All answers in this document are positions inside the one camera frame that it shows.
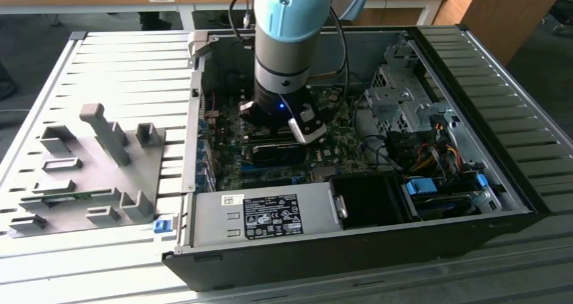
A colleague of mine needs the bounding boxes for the black RAM slot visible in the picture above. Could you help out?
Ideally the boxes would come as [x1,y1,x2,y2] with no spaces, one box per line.
[249,131,298,146]

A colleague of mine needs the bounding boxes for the black graphics card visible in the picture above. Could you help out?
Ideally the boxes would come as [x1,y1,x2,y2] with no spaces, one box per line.
[249,142,310,166]

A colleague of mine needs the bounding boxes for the green motherboard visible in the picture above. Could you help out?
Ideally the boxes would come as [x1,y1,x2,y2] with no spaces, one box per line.
[203,85,373,193]

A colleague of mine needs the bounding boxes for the silver metal drive cage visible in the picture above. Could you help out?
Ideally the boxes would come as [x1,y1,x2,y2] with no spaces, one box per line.
[362,35,462,134]

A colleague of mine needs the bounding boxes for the grey power supply with label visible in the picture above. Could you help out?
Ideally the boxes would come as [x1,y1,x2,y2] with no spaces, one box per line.
[190,183,346,248]

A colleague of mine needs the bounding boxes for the black chair base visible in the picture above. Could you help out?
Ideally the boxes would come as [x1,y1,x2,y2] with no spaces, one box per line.
[139,11,174,32]

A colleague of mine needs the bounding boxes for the blue disk carrier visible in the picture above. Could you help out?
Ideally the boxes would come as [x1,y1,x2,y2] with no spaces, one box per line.
[401,178,438,196]

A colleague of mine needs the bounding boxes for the grey plastic parts rack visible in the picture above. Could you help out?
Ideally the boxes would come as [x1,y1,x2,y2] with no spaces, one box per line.
[7,103,167,240]

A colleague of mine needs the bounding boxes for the black open PC case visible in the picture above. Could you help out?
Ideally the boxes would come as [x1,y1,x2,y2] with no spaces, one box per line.
[160,24,552,293]

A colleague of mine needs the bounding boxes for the green RAM stick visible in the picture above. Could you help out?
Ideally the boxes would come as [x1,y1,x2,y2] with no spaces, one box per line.
[43,192,94,204]

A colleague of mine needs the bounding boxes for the dark floor object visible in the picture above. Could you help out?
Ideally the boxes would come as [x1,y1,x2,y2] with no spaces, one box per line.
[0,62,19,100]

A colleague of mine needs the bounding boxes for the wooden cabinet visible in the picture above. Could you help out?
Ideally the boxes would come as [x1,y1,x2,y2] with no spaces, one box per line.
[432,0,564,66]

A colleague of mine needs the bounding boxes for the dark chair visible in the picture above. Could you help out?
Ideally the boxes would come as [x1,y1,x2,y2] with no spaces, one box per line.
[548,0,573,36]

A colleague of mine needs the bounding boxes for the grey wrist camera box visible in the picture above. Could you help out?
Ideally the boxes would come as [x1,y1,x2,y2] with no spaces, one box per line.
[286,104,327,145]

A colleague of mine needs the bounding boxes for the black cable brown plug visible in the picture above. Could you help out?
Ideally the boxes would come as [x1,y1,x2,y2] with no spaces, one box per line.
[307,70,342,81]

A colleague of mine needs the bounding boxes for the black wire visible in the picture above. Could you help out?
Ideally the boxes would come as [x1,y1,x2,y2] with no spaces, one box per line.
[357,134,404,170]

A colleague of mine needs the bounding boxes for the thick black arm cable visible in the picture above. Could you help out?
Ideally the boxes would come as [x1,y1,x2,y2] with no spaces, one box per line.
[330,8,351,100]

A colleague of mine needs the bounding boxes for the grey case release handle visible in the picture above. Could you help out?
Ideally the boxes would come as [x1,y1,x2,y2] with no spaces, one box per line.
[186,30,213,68]

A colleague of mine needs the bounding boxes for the thin arm cable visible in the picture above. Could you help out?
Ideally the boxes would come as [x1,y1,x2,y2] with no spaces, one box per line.
[227,0,253,47]

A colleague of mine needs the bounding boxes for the yellow red wire bundle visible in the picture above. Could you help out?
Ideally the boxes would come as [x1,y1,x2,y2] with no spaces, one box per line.
[416,142,462,174]

